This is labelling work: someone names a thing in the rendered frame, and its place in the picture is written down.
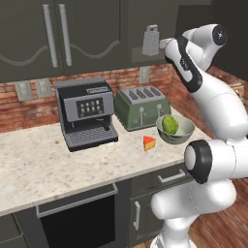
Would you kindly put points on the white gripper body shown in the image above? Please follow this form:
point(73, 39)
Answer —
point(164, 43)

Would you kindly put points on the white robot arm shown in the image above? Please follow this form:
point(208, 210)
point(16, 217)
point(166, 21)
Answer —
point(219, 106)

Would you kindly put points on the grey metal cheese grater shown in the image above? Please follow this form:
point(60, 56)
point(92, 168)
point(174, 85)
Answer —
point(150, 42)

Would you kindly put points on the dark tall cabinet panel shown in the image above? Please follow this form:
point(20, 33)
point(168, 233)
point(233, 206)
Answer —
point(234, 19)

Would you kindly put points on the grey salad bowl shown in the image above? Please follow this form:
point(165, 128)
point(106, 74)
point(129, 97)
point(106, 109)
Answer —
point(185, 130)

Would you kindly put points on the orange cheese wedge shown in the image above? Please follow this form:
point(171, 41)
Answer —
point(148, 143)

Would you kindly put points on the dark base cabinet door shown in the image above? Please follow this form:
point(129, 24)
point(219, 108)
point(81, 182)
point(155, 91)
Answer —
point(147, 223)

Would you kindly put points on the dark base cabinet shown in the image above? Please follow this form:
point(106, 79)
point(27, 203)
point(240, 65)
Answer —
point(11, 232)

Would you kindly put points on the green four-slot toaster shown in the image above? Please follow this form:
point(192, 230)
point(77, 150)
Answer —
point(139, 108)

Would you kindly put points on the green lettuce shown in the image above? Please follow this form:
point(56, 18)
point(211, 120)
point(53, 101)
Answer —
point(170, 124)

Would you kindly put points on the black grey coffee machine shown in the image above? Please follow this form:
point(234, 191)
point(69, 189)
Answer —
point(85, 109)

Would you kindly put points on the dark drawer front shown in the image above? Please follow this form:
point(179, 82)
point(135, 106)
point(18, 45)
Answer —
point(145, 184)

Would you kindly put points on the dark open wall cabinet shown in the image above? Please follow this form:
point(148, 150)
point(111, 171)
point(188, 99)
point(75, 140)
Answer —
point(145, 16)

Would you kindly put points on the grey wall outlet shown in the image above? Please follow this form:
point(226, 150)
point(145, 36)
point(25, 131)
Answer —
point(24, 90)
point(43, 87)
point(145, 75)

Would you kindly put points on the dark wall cabinet door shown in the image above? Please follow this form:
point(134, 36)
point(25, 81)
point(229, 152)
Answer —
point(22, 35)
point(93, 29)

